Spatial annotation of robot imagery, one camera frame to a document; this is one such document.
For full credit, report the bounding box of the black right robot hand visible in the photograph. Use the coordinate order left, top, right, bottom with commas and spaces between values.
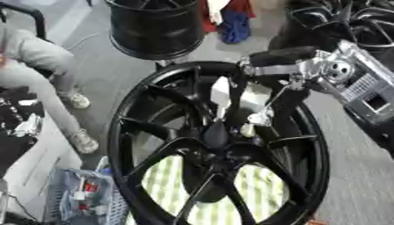
201, 46, 322, 149

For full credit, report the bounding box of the black spoked wheel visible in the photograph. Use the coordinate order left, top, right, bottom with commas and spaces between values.
267, 0, 363, 54
351, 0, 394, 71
106, 61, 332, 225

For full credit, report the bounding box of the white pin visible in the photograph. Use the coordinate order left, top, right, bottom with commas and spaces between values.
240, 122, 258, 139
209, 76, 233, 120
240, 83, 274, 112

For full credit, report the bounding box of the black wheel rim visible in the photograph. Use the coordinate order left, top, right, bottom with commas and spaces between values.
103, 0, 208, 62

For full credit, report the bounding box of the person's hand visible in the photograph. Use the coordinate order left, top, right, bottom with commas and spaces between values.
206, 0, 233, 26

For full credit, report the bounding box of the pale blue plastic basket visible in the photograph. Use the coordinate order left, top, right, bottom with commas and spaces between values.
46, 166, 131, 225

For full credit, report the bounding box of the red item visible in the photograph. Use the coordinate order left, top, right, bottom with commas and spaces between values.
83, 182, 100, 193

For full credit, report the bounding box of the white bottle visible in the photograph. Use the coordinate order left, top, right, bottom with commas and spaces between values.
72, 188, 88, 202

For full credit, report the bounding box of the black chair frame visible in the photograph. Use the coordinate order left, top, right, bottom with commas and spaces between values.
0, 2, 49, 42

